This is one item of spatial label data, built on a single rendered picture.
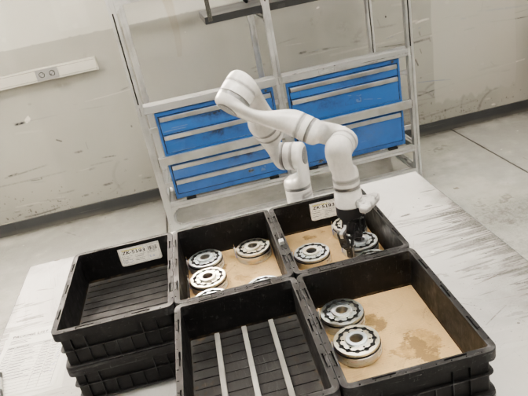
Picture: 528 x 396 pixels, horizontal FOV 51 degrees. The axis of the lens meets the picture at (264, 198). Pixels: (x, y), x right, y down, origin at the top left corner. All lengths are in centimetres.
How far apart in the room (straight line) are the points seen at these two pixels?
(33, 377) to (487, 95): 410
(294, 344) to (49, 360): 77
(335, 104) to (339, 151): 211
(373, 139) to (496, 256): 198
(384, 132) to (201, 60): 143
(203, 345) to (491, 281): 82
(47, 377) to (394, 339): 96
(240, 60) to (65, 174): 156
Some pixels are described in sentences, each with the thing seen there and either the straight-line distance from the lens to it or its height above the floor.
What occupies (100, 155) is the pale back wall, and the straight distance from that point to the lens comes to 433.
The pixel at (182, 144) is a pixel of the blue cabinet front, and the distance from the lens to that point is 340.
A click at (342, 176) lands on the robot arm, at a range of 144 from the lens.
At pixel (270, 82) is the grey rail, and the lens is 335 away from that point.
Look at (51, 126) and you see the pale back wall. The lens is 431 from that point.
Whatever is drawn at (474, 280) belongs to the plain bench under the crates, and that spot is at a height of 70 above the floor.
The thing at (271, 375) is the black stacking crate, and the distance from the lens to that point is 126.
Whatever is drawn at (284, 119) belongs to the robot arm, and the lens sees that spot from 144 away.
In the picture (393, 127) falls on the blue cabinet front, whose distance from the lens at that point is 368.
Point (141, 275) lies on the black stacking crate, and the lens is 174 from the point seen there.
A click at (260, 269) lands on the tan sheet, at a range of 161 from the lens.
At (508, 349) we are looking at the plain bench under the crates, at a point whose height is 70.
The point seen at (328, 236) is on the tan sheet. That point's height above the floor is 83.
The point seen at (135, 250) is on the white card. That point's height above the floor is 90.
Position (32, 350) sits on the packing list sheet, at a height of 70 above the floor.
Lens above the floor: 167
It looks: 25 degrees down
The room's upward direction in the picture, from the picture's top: 11 degrees counter-clockwise
